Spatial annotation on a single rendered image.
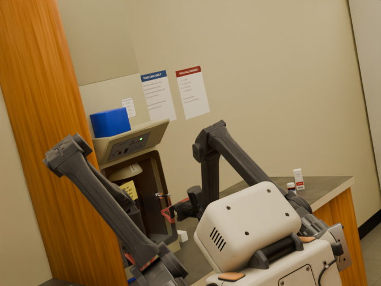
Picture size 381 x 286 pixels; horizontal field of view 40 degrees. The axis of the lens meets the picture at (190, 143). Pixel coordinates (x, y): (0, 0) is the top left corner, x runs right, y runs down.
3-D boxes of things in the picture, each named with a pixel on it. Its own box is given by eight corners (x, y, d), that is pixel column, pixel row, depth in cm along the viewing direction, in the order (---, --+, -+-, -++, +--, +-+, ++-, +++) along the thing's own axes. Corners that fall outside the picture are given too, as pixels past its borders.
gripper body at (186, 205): (173, 206, 206) (186, 207, 201) (190, 197, 214) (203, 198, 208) (176, 221, 207) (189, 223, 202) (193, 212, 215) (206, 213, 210)
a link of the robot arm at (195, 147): (200, 150, 165) (228, 136, 170) (190, 140, 169) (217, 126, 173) (204, 232, 195) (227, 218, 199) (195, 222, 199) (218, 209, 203)
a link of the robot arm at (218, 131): (192, 121, 162) (218, 108, 166) (190, 148, 172) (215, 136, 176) (288, 227, 139) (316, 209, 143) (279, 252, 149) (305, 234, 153)
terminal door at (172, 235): (123, 269, 203) (98, 169, 197) (177, 239, 225) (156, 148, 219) (125, 269, 203) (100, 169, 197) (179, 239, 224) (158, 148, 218)
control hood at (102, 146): (94, 165, 197) (88, 139, 195) (156, 143, 219) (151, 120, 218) (114, 164, 189) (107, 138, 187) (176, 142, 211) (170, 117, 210)
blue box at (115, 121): (94, 138, 196) (89, 114, 195) (115, 131, 203) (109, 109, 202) (111, 136, 189) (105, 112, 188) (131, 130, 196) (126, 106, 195)
